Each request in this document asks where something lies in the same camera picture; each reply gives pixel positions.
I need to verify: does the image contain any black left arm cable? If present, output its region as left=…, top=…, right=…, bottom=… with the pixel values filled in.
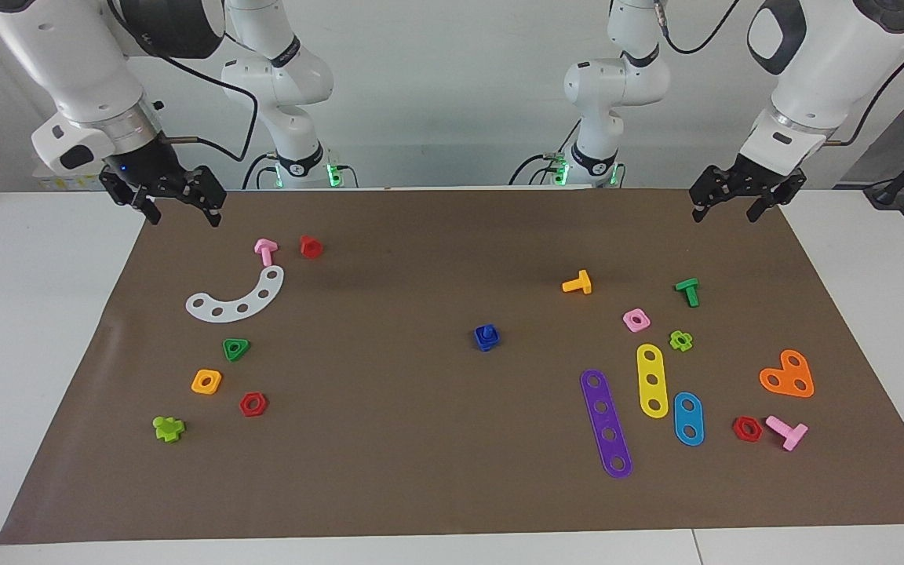
left=652, top=0, right=904, bottom=146

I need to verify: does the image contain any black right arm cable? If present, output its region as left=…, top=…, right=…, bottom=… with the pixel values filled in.
left=107, top=0, right=258, bottom=163

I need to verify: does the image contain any black right base cable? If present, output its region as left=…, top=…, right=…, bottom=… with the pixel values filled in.
left=242, top=153, right=280, bottom=190

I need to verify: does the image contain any orange heart plate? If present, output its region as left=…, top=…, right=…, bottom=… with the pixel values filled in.
left=759, top=349, right=815, bottom=399

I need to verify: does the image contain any white curved five-hole plate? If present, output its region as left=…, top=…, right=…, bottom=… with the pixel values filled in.
left=185, top=265, right=286, bottom=323

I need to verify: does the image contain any brown table mat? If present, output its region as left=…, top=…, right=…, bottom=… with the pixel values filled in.
left=0, top=187, right=904, bottom=545

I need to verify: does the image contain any purple four-hole plate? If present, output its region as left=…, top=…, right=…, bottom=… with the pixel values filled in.
left=580, top=369, right=633, bottom=479

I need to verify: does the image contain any black base cable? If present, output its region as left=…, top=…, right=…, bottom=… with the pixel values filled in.
left=508, top=153, right=574, bottom=187
left=242, top=153, right=280, bottom=190

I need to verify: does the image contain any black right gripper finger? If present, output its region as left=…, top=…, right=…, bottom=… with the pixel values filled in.
left=99, top=173, right=162, bottom=226
left=185, top=166, right=227, bottom=228

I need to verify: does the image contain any yellow three-hole plate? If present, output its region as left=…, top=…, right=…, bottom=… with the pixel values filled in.
left=636, top=344, right=670, bottom=420

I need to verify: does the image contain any blue two-hole plate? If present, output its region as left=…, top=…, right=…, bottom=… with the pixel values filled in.
left=673, top=392, right=705, bottom=447

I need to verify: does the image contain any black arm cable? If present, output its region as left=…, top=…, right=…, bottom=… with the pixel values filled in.
left=652, top=0, right=904, bottom=146
left=107, top=0, right=258, bottom=163

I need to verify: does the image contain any black left base cable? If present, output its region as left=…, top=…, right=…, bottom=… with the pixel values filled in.
left=508, top=153, right=574, bottom=187

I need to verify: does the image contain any white box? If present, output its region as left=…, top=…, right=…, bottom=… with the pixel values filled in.
left=36, top=174, right=108, bottom=191

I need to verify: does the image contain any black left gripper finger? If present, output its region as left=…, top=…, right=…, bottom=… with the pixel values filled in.
left=747, top=171, right=807, bottom=223
left=689, top=166, right=731, bottom=223

